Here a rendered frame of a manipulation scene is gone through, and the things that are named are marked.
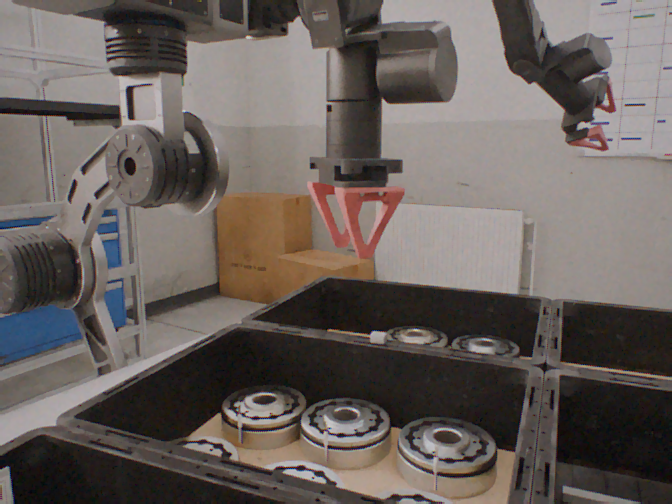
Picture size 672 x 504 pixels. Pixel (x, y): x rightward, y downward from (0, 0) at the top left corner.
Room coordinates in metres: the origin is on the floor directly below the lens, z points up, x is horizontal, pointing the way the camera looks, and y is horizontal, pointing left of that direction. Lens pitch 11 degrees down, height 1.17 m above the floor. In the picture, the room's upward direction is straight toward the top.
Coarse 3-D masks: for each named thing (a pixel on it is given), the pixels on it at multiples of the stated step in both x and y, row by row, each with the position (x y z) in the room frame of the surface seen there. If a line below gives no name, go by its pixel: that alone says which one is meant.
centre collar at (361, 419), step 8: (336, 408) 0.58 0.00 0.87; (344, 408) 0.59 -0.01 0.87; (352, 408) 0.58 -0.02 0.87; (360, 408) 0.58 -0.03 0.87; (328, 416) 0.57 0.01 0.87; (360, 416) 0.57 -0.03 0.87; (328, 424) 0.56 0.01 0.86; (336, 424) 0.55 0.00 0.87; (344, 424) 0.55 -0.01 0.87; (352, 424) 0.55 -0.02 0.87; (360, 424) 0.55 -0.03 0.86
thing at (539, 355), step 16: (304, 288) 0.89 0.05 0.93; (416, 288) 0.91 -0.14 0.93; (432, 288) 0.90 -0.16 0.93; (448, 288) 0.89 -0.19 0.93; (272, 304) 0.80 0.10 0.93; (544, 304) 0.80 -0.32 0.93; (544, 320) 0.72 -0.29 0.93; (352, 336) 0.65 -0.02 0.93; (544, 336) 0.65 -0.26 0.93; (448, 352) 0.60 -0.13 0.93; (464, 352) 0.60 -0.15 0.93; (544, 352) 0.60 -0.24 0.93; (544, 368) 0.57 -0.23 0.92
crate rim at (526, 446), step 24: (216, 336) 0.65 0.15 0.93; (288, 336) 0.67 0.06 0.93; (312, 336) 0.65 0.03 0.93; (336, 336) 0.65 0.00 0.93; (168, 360) 0.58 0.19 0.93; (456, 360) 0.58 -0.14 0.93; (480, 360) 0.58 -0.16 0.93; (120, 384) 0.51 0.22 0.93; (528, 384) 0.51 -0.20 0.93; (72, 408) 0.46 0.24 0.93; (96, 408) 0.47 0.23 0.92; (528, 408) 0.46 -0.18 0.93; (96, 432) 0.42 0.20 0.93; (120, 432) 0.42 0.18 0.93; (528, 432) 0.42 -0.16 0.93; (192, 456) 0.38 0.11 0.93; (216, 456) 0.38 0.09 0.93; (528, 456) 0.38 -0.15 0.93; (264, 480) 0.35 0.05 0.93; (288, 480) 0.35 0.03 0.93; (312, 480) 0.35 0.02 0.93; (528, 480) 0.35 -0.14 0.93
